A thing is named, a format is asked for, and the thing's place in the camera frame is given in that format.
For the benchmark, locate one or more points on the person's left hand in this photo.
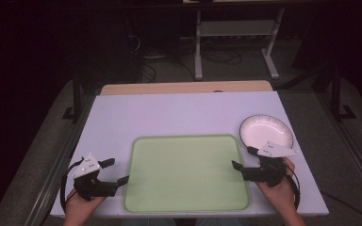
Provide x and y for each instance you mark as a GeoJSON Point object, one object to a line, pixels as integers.
{"type": "Point", "coordinates": [81, 205]}

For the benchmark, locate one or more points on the person's right hand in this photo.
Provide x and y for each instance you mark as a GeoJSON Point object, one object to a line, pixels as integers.
{"type": "Point", "coordinates": [278, 196]}

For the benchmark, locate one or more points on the aluminium rail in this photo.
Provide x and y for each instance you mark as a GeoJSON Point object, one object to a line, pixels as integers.
{"type": "Point", "coordinates": [352, 147]}
{"type": "Point", "coordinates": [59, 163]}

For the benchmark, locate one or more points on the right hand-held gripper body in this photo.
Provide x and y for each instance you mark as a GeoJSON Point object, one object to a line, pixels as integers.
{"type": "Point", "coordinates": [268, 172]}

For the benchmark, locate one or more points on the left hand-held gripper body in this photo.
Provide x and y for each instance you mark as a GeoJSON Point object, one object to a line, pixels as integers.
{"type": "Point", "coordinates": [86, 167]}

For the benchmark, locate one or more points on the white metal desk frame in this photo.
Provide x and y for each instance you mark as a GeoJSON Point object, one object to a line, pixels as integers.
{"type": "Point", "coordinates": [198, 62]}

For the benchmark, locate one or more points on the white plate with dark rim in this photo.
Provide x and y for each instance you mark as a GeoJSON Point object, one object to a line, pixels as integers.
{"type": "Point", "coordinates": [264, 130]}

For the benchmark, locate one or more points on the wooden table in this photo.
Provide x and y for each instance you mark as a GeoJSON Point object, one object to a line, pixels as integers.
{"type": "Point", "coordinates": [169, 88]}

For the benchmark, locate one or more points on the light green tray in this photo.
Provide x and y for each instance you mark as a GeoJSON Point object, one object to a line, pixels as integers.
{"type": "Point", "coordinates": [185, 172]}

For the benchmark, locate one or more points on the black metal stand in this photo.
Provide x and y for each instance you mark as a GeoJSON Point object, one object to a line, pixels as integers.
{"type": "Point", "coordinates": [77, 97]}
{"type": "Point", "coordinates": [336, 94]}

